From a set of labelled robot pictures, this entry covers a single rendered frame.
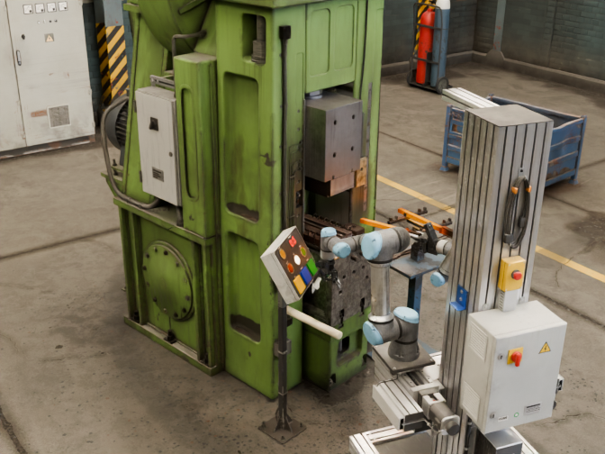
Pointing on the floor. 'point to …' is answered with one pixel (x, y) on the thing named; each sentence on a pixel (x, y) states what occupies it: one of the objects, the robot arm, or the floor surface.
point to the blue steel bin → (566, 141)
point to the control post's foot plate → (282, 429)
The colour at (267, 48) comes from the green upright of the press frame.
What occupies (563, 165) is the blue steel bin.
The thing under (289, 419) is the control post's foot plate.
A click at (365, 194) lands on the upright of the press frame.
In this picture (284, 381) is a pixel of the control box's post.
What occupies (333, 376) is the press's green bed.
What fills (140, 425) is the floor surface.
